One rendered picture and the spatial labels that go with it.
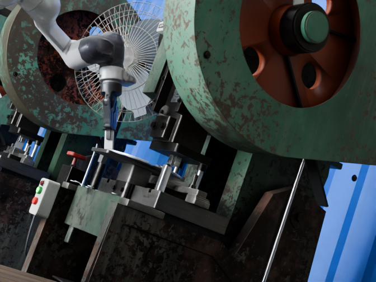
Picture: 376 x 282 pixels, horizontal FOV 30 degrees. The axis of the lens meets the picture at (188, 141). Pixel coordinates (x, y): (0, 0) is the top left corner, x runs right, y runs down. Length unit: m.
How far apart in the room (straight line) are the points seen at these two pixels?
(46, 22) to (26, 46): 1.33
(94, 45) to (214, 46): 0.52
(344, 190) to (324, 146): 1.17
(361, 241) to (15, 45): 1.94
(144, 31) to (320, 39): 1.25
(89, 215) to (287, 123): 0.74
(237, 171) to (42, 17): 0.86
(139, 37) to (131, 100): 0.30
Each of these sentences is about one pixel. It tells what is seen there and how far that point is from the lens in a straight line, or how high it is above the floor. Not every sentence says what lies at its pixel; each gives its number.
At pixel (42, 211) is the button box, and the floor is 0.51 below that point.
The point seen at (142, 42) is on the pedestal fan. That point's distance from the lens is 3.27.
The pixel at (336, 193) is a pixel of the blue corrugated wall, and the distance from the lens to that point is 3.52.
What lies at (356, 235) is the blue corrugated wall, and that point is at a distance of 3.35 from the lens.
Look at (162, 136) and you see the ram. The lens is 2.45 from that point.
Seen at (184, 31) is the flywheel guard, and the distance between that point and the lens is 2.07.
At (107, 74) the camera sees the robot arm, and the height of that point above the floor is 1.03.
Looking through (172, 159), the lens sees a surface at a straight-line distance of 2.52.
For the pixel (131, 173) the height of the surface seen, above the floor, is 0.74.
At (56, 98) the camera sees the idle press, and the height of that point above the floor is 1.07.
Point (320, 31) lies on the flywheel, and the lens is 2.23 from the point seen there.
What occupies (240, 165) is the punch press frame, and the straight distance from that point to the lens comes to 2.52.
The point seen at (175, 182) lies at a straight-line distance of 2.46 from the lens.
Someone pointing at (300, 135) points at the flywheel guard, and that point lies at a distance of 2.26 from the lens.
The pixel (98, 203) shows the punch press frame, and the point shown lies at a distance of 2.40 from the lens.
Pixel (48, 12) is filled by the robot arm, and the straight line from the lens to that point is 2.35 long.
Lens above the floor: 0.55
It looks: 9 degrees up
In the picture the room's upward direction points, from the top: 20 degrees clockwise
